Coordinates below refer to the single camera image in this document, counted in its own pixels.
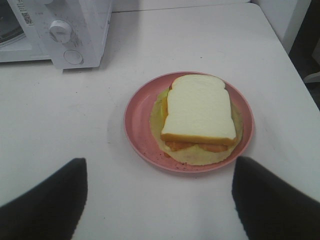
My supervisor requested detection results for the white bread sandwich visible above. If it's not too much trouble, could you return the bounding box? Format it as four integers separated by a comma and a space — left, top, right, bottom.
149, 74, 244, 166

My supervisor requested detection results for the pink round plate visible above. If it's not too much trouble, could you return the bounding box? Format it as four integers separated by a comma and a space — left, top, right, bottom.
123, 71, 255, 174

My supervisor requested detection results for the white microwave oven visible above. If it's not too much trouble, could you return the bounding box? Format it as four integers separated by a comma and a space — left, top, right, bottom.
0, 0, 113, 70

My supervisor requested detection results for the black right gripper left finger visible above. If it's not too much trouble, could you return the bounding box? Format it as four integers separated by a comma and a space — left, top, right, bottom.
0, 158, 88, 240

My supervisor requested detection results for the white microwave knob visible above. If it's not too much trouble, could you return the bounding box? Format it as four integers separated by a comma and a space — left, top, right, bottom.
49, 20, 73, 44

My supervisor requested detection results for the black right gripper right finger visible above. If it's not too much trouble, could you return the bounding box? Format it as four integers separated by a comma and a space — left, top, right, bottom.
231, 156, 320, 240

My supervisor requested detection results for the round microwave door button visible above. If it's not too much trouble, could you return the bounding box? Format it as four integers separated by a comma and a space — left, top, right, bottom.
63, 50, 84, 65

